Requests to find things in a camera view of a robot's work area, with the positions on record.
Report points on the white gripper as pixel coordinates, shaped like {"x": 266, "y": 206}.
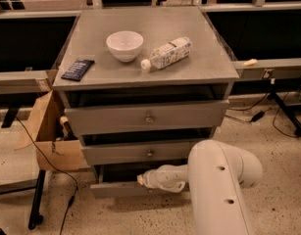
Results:
{"x": 152, "y": 178}

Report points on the grey bottom drawer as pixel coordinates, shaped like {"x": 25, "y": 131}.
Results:
{"x": 120, "y": 180}

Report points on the grey drawer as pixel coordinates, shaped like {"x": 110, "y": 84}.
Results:
{"x": 146, "y": 117}
{"x": 122, "y": 153}
{"x": 120, "y": 180}

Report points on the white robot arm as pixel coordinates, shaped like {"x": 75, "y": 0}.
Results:
{"x": 215, "y": 174}

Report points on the grey middle drawer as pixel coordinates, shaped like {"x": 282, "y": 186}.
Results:
{"x": 122, "y": 153}

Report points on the grey drawer cabinet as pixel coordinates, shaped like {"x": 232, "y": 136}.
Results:
{"x": 205, "y": 75}

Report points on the grey top drawer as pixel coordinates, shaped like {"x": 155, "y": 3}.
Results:
{"x": 146, "y": 117}

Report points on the brown cardboard box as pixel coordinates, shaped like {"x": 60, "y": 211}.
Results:
{"x": 42, "y": 131}

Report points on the black table leg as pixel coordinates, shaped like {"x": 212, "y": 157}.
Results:
{"x": 35, "y": 217}

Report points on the dark blue snack packet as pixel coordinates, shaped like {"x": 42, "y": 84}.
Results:
{"x": 77, "y": 70}

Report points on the clear plastic bottle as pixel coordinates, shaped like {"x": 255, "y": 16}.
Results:
{"x": 167, "y": 54}

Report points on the black power adapter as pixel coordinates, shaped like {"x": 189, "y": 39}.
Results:
{"x": 257, "y": 116}

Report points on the white ceramic bowl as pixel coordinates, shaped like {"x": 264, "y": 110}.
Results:
{"x": 125, "y": 45}

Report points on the small yellow foam piece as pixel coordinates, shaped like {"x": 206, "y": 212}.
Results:
{"x": 250, "y": 63}

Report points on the black stand leg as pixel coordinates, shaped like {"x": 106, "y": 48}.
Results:
{"x": 291, "y": 116}

